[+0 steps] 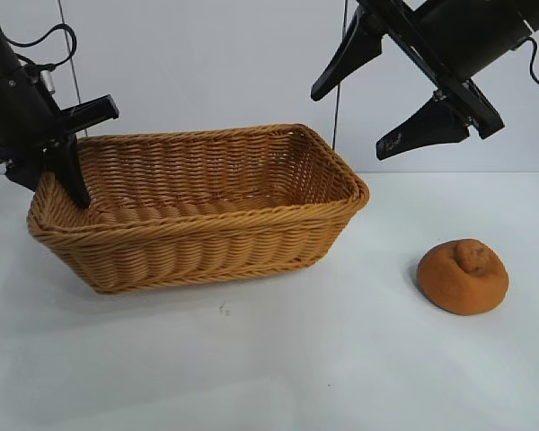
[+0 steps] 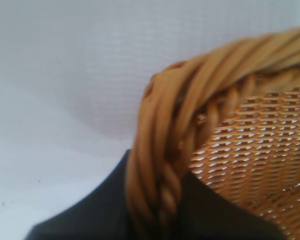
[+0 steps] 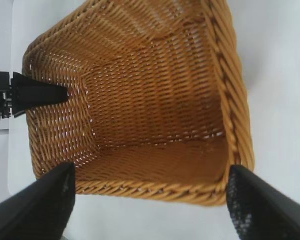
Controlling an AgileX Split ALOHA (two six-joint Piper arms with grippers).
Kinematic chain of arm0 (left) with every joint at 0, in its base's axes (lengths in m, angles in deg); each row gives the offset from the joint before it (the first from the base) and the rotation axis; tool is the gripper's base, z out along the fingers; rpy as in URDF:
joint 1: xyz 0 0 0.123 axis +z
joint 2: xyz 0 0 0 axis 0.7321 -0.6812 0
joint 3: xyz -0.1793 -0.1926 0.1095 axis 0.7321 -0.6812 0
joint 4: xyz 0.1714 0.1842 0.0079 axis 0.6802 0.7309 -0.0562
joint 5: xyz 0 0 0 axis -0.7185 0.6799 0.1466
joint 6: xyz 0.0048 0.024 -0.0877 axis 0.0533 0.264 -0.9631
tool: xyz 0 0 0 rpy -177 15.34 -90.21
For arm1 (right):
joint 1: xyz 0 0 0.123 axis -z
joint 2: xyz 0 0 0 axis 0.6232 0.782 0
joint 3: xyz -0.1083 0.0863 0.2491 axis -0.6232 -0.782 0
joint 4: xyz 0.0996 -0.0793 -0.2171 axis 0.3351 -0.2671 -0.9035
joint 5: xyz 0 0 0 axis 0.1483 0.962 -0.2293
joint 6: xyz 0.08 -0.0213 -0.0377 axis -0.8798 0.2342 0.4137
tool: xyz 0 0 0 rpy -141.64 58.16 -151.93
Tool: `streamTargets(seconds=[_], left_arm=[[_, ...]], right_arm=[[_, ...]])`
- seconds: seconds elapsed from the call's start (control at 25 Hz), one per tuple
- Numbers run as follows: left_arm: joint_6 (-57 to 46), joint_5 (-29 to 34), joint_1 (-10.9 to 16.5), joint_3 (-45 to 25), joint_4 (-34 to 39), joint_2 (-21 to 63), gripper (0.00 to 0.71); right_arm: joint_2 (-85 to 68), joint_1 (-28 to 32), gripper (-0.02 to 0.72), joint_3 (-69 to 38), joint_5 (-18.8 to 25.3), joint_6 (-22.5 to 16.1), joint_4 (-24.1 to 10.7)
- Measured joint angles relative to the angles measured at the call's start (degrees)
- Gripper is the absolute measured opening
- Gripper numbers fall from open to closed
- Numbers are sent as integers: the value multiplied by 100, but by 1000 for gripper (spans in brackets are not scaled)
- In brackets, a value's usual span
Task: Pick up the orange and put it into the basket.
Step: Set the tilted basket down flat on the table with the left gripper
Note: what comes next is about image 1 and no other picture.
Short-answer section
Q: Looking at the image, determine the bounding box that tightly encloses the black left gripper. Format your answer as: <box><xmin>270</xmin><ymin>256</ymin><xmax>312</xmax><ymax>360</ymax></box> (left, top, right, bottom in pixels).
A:
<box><xmin>0</xmin><ymin>17</ymin><xmax>119</xmax><ymax>210</ymax></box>

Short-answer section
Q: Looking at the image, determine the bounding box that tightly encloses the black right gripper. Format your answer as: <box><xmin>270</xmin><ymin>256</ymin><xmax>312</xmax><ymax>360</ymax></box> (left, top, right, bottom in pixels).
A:
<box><xmin>310</xmin><ymin>0</ymin><xmax>539</xmax><ymax>161</ymax></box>

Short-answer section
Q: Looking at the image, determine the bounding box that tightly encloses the tan woven wicker basket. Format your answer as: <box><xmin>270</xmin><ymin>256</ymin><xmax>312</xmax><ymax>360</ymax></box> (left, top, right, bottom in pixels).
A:
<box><xmin>26</xmin><ymin>123</ymin><xmax>370</xmax><ymax>295</ymax></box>

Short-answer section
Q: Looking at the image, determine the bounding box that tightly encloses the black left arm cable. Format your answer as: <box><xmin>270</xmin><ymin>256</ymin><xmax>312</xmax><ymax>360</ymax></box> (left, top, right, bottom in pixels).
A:
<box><xmin>8</xmin><ymin>24</ymin><xmax>80</xmax><ymax>68</ymax></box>

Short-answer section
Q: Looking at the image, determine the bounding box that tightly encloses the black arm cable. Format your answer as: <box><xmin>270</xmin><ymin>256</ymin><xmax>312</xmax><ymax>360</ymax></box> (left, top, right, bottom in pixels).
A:
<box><xmin>8</xmin><ymin>24</ymin><xmax>80</xmax><ymax>68</ymax></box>
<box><xmin>514</xmin><ymin>38</ymin><xmax>539</xmax><ymax>93</ymax></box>

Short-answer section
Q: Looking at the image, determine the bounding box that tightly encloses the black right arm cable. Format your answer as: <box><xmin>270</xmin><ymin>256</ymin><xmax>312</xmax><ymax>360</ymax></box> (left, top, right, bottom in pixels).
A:
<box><xmin>514</xmin><ymin>38</ymin><xmax>539</xmax><ymax>93</ymax></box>

